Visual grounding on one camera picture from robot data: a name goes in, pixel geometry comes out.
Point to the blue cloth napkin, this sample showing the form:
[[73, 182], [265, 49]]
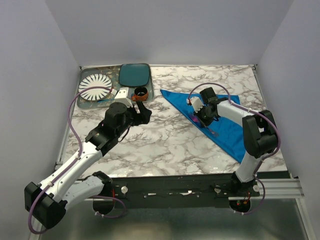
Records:
[[225, 133]]

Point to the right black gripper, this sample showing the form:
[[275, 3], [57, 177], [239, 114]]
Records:
[[206, 122]]

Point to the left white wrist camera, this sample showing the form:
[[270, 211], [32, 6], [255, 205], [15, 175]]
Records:
[[123, 96]]

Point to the blue plastic fork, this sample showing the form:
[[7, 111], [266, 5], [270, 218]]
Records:
[[106, 100]]

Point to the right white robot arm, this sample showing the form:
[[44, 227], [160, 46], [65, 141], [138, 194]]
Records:
[[260, 134]]

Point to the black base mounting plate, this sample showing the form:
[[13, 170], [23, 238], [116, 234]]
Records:
[[179, 191]]

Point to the aluminium frame rail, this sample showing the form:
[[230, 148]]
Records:
[[283, 188]]

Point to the teal square plate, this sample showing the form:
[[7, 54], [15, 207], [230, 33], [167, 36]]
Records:
[[134, 75]]

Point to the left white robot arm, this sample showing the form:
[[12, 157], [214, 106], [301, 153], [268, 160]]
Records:
[[49, 200]]

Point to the white striped round plate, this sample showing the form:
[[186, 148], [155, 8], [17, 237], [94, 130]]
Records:
[[95, 80]]

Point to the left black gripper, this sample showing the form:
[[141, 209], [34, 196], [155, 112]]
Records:
[[142, 118]]

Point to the green patterned tray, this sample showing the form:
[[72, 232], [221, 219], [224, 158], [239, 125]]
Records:
[[115, 77]]

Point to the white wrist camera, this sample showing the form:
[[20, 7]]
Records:
[[123, 96], [196, 103]]

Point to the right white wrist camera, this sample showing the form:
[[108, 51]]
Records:
[[196, 103]]

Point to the orange brown mug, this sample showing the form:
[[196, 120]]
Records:
[[140, 94]]

